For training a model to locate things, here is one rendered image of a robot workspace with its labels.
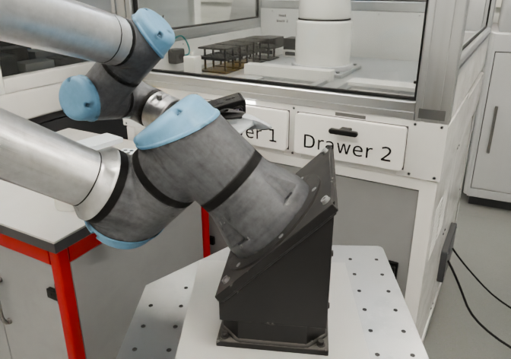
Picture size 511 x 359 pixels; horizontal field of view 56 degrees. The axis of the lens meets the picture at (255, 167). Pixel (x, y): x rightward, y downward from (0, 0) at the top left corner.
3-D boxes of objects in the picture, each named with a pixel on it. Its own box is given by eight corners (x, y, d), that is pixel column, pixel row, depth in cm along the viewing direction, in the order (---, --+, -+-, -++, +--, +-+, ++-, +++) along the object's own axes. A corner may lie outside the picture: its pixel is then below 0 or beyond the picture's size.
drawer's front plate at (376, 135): (401, 171, 118) (406, 128, 114) (293, 152, 131) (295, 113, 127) (402, 169, 119) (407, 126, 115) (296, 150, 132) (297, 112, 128)
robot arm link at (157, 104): (169, 114, 95) (166, 81, 89) (188, 123, 93) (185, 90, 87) (144, 135, 90) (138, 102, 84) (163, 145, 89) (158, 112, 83)
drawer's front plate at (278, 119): (285, 150, 132) (286, 112, 128) (198, 135, 145) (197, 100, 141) (288, 149, 133) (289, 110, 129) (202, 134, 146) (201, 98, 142)
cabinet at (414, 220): (407, 427, 144) (445, 184, 115) (144, 318, 190) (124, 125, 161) (452, 270, 221) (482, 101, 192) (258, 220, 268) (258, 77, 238)
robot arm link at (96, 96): (83, 49, 75) (128, 55, 85) (46, 96, 80) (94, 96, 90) (109, 87, 74) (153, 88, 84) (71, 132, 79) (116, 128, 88)
